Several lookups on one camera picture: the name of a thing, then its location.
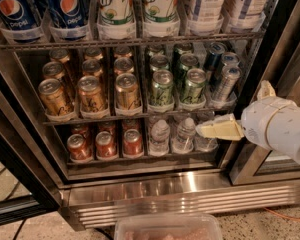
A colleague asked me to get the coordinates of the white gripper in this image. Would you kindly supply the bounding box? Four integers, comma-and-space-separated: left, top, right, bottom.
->
195, 80, 300, 152

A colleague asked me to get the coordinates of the front right orange can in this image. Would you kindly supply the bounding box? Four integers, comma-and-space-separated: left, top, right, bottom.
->
123, 129, 143, 157

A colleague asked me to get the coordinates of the second row middle gold can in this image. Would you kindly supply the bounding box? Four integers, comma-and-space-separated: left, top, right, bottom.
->
82, 59, 103, 83

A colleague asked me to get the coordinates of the rear blue redbull can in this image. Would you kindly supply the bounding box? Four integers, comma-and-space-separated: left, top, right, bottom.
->
204, 42, 227, 71

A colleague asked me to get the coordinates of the second row left green can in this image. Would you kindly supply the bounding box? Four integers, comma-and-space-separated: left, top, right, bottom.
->
150, 54, 170, 72

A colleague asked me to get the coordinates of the pepsi bottle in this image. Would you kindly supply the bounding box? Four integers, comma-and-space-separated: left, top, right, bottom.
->
0, 0, 41, 31
47, 0, 89, 41

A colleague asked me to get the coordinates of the left pepsi bottle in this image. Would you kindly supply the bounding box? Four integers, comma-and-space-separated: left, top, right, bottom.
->
0, 0, 41, 31

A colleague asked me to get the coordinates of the left white labelled bottle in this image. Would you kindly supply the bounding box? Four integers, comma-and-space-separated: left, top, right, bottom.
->
186, 0, 224, 36

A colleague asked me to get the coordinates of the right 7up bottle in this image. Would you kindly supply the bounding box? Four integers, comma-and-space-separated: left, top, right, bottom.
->
143, 0, 177, 37

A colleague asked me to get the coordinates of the second row left gold can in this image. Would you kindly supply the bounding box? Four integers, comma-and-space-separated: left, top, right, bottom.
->
41, 61, 74, 95

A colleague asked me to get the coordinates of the right pepsi bottle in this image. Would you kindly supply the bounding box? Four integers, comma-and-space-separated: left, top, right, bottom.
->
47, 0, 89, 41

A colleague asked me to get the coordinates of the front left orange can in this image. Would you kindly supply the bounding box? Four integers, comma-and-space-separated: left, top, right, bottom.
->
67, 134, 92, 163

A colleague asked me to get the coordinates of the clear plastic food container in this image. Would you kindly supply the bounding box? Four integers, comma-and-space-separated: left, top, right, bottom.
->
114, 214, 223, 240

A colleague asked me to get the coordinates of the second row right green can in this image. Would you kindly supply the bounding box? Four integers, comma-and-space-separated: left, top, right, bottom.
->
176, 53, 199, 85

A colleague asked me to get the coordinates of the front right gold can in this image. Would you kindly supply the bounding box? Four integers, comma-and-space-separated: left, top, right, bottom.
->
115, 73, 140, 110

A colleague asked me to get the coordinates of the front left green can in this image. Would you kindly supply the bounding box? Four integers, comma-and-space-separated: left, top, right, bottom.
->
150, 70, 173, 106

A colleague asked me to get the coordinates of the front middle gold can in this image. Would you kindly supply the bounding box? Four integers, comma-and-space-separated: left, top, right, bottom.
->
78, 75, 107, 113

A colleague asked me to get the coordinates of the left water bottle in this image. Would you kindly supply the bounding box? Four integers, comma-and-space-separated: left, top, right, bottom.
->
149, 119, 170, 157

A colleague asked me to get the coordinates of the wire shelf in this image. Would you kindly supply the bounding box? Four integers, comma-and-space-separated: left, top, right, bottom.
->
43, 107, 231, 126
0, 31, 265, 51

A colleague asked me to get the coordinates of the water bottle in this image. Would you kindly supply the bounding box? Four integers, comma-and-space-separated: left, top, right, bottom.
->
194, 111, 219, 153
149, 119, 170, 157
172, 117, 196, 154

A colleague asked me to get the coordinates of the front right green can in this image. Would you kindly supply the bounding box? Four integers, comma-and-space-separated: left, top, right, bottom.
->
180, 68, 206, 104

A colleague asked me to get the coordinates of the middle wire shelf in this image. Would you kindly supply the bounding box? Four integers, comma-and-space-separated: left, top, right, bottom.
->
43, 107, 231, 126

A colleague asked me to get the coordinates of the orange can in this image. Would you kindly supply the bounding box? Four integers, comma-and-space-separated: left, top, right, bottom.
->
95, 131, 117, 160
67, 134, 92, 163
123, 129, 143, 157

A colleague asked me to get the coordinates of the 7up bottle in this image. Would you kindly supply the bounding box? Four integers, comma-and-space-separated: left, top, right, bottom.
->
143, 0, 177, 37
97, 0, 136, 40

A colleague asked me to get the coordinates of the second row green can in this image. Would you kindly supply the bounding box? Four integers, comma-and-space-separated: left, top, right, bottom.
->
150, 54, 170, 72
176, 53, 199, 85

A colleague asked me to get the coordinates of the right water bottle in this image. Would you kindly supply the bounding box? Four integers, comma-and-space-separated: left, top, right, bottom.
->
194, 111, 219, 153

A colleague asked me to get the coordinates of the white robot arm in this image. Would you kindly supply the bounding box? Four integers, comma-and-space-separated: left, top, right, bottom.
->
196, 80, 300, 165

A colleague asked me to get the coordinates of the second row gold can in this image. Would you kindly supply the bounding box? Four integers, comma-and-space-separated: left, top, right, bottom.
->
41, 61, 74, 95
82, 59, 103, 83
114, 57, 134, 75

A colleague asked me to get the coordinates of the upper wire shelf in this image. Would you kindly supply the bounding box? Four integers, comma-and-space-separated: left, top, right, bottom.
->
0, 31, 265, 51

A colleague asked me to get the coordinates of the white labelled bottle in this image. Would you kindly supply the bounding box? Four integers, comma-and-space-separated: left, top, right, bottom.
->
224, 0, 267, 33
186, 0, 224, 36

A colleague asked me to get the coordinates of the left 7up bottle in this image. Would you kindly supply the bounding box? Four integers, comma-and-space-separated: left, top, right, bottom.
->
97, 0, 136, 40

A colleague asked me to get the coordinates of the front left gold can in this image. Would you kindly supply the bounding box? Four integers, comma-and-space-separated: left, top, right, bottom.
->
38, 79, 74, 116

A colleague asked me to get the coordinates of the second row right gold can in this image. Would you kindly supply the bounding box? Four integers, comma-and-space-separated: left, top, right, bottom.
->
114, 57, 134, 75

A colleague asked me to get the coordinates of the middle water bottle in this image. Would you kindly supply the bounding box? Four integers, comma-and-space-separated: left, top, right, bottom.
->
172, 117, 196, 154

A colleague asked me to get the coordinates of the orange cable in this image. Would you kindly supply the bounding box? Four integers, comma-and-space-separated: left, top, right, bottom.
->
263, 207, 300, 222

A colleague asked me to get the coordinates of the black cable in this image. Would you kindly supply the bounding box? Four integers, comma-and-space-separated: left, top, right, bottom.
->
12, 218, 28, 240

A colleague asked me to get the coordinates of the front middle orange can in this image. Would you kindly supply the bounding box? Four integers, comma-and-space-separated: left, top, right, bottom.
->
95, 131, 117, 160

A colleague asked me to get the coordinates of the right white labelled bottle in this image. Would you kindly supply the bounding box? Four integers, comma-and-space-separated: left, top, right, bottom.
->
224, 0, 267, 33

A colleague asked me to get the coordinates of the silver redbull can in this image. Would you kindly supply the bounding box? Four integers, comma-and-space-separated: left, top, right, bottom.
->
212, 66, 241, 101
214, 52, 240, 80

